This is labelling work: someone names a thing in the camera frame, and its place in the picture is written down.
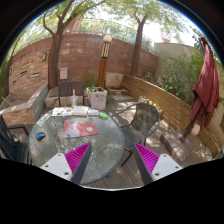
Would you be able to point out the dark slatted chair back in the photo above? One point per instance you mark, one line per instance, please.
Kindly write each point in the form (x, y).
(67, 89)

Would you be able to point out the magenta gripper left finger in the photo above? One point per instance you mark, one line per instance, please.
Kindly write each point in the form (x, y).
(70, 166)

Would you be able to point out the left tree trunk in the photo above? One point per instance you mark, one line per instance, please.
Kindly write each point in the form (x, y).
(63, 21)

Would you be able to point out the wooden slat bench fence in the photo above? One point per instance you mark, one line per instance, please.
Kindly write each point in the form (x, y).
(174, 111)

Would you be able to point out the clear plastic cup with straw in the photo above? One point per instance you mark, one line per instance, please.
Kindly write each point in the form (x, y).
(73, 99)

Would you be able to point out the dark wicker chair right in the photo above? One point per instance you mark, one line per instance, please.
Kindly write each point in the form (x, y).
(145, 122)

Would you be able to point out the closed maroon patio umbrella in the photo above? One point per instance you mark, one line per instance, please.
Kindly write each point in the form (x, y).
(205, 91)

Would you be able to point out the right tree trunk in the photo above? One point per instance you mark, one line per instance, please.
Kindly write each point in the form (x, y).
(138, 42)

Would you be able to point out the round glass patio table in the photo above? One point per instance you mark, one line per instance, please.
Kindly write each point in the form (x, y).
(107, 145)

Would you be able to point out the white square planter box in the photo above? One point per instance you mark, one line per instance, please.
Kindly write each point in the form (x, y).
(97, 97)

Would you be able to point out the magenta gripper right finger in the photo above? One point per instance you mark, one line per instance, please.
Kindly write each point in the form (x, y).
(153, 166)

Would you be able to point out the white open book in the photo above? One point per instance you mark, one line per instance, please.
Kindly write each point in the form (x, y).
(80, 111)

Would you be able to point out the tree trunk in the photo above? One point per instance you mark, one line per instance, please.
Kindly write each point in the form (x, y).
(63, 21)
(138, 42)

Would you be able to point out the black chair left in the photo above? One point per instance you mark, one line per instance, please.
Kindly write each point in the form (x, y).
(11, 146)

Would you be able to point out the green small bottle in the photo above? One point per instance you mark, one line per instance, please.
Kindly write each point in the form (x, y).
(103, 116)

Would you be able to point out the concrete umbrella base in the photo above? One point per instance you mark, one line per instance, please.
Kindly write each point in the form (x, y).
(191, 151)

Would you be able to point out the colourful magazine on table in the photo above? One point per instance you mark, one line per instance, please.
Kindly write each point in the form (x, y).
(62, 111)

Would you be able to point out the wooden garden lamp post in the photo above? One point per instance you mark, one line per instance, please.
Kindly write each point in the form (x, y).
(103, 60)

